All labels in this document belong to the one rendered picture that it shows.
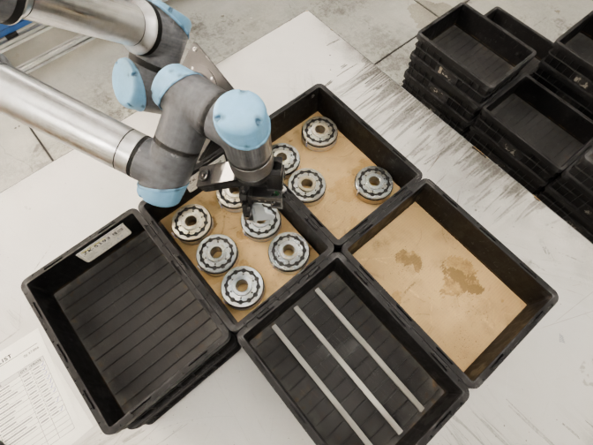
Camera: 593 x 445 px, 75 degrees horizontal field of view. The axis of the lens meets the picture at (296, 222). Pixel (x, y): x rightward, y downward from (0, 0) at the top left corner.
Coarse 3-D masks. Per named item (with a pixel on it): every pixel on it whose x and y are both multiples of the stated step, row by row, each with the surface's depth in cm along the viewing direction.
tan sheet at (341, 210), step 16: (272, 144) 113; (336, 144) 113; (352, 144) 112; (304, 160) 110; (320, 160) 110; (336, 160) 110; (352, 160) 110; (368, 160) 110; (336, 176) 108; (352, 176) 108; (336, 192) 106; (352, 192) 106; (320, 208) 104; (336, 208) 104; (352, 208) 104; (368, 208) 104; (336, 224) 102; (352, 224) 102
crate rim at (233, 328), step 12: (216, 156) 99; (144, 204) 94; (288, 204) 94; (144, 216) 93; (300, 216) 92; (156, 228) 93; (312, 228) 93; (168, 240) 90; (324, 240) 90; (324, 252) 89; (180, 264) 88; (312, 264) 89; (192, 276) 87; (300, 276) 87; (204, 288) 86; (288, 288) 86; (216, 312) 84; (252, 312) 84; (228, 324) 82; (240, 324) 82
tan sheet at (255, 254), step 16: (208, 192) 106; (208, 208) 104; (192, 224) 103; (224, 224) 103; (240, 224) 103; (288, 224) 102; (176, 240) 101; (240, 240) 101; (192, 256) 99; (240, 256) 99; (256, 256) 99; (272, 272) 97; (240, 288) 96; (272, 288) 96; (224, 304) 94; (240, 320) 93
